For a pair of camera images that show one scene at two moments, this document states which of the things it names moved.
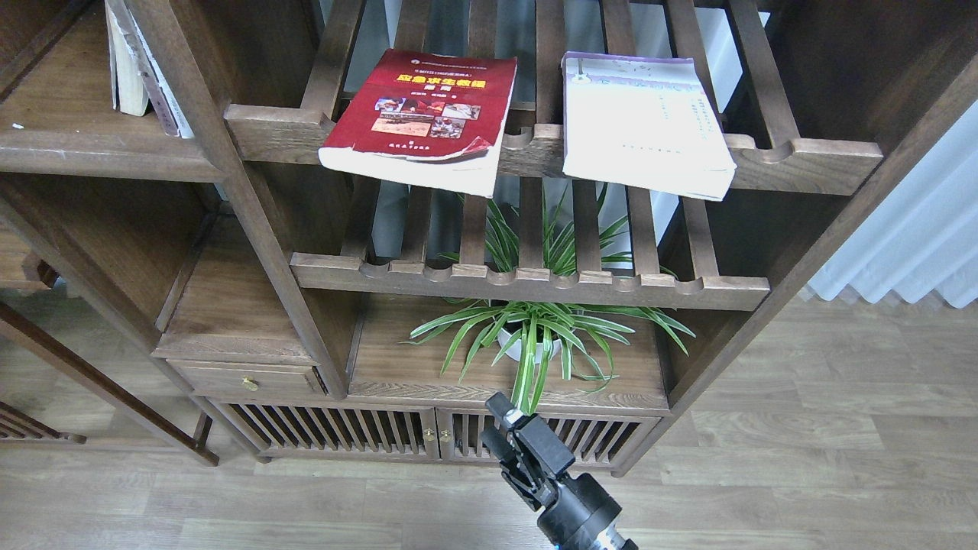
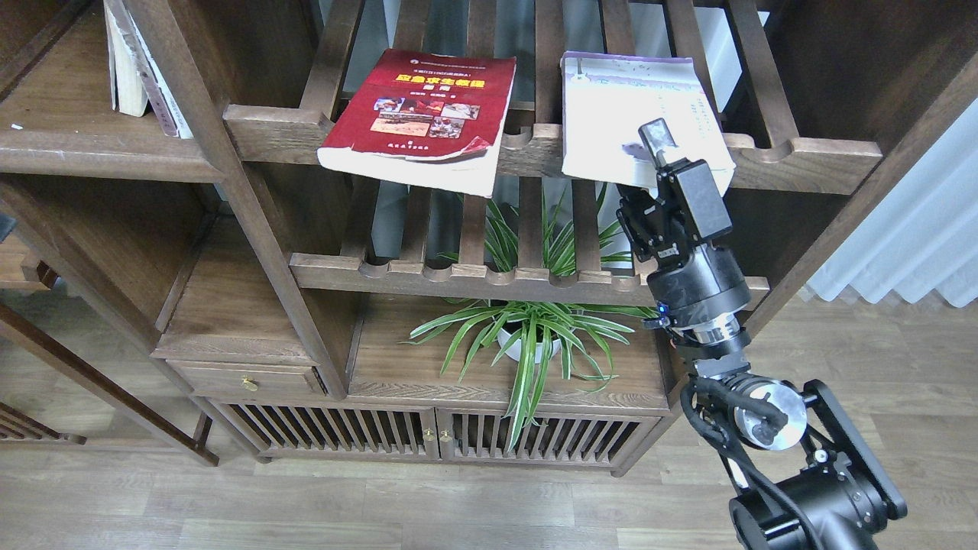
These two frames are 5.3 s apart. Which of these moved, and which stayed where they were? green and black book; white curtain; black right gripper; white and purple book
Moved: black right gripper
Stayed: green and black book; white curtain; white and purple book
